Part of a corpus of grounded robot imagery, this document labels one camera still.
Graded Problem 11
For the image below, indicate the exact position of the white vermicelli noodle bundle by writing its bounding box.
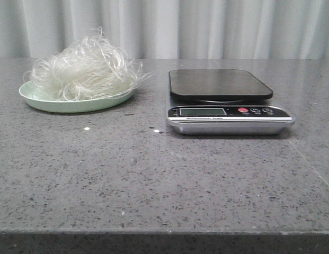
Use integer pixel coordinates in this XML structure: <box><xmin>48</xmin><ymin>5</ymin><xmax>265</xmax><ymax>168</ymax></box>
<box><xmin>29</xmin><ymin>27</ymin><xmax>151</xmax><ymax>102</ymax></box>

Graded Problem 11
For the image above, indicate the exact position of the silver black kitchen scale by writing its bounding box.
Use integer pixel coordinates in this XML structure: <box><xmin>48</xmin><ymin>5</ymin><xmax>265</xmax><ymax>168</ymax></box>
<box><xmin>166</xmin><ymin>69</ymin><xmax>295</xmax><ymax>135</ymax></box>

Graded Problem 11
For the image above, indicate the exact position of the light green plastic plate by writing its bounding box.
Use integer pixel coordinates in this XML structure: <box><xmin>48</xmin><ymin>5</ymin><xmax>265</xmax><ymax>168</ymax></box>
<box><xmin>19</xmin><ymin>81</ymin><xmax>135</xmax><ymax>113</ymax></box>

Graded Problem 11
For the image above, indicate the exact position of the white pleated curtain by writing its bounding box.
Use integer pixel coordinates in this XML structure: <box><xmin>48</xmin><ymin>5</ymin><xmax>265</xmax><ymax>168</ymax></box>
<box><xmin>0</xmin><ymin>1</ymin><xmax>329</xmax><ymax>59</ymax></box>

